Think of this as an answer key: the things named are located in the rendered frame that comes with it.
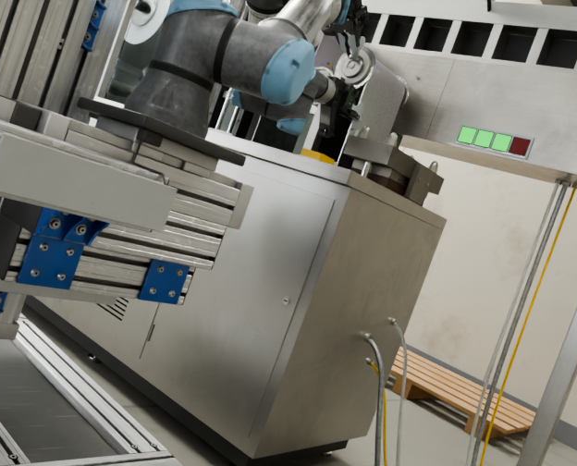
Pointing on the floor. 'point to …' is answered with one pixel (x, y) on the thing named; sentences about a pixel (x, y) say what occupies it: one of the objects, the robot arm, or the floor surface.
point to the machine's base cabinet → (272, 320)
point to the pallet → (458, 395)
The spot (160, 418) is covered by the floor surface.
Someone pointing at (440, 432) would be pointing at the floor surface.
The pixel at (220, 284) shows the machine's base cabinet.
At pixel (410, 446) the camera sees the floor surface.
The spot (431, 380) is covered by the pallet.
